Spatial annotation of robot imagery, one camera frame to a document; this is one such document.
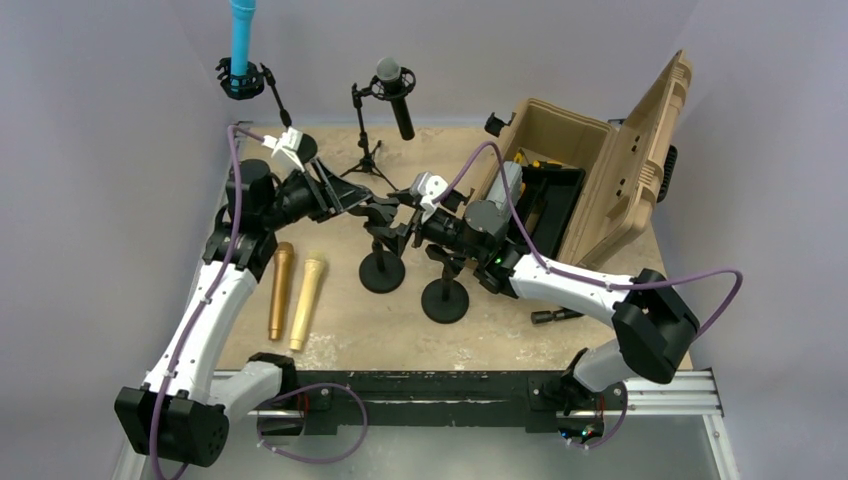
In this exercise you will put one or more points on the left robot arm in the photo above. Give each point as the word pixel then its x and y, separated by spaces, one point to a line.
pixel 179 413

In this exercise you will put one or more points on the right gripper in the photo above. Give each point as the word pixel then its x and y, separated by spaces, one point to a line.
pixel 405 229

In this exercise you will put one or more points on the gold microphone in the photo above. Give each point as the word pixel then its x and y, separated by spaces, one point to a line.
pixel 283 260

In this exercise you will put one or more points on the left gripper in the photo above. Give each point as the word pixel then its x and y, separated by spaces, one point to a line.
pixel 332 196

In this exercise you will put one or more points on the cream microphone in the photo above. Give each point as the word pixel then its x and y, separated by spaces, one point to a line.
pixel 314 267

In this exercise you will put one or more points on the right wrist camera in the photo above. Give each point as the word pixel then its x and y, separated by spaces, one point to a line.
pixel 426 190

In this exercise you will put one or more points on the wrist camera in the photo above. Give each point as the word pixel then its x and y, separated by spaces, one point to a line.
pixel 284 150
pixel 426 190

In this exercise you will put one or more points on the black t-shaped adapter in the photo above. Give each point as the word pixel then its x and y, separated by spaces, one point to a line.
pixel 548 316

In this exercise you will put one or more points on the black toolbox tray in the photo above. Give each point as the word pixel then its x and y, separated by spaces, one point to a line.
pixel 546 204

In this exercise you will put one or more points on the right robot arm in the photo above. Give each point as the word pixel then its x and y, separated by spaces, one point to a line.
pixel 653 326

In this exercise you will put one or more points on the tan toolbox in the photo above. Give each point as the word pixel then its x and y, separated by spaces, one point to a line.
pixel 627 167

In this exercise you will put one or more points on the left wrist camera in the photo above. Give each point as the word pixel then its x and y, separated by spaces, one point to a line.
pixel 284 150

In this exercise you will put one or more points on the blue microphone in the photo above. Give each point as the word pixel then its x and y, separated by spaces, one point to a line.
pixel 242 12

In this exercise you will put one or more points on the black grey-head microphone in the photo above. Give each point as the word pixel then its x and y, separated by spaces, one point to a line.
pixel 397 83

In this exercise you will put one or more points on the black tripod mic stand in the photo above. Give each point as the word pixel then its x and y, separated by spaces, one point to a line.
pixel 367 163

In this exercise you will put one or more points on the black round-base stand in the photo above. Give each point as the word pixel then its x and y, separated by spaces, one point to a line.
pixel 251 85
pixel 380 271
pixel 445 300

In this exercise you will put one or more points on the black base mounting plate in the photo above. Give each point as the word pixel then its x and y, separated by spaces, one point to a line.
pixel 535 401

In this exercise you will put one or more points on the grey plastic case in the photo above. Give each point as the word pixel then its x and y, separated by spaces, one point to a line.
pixel 504 194

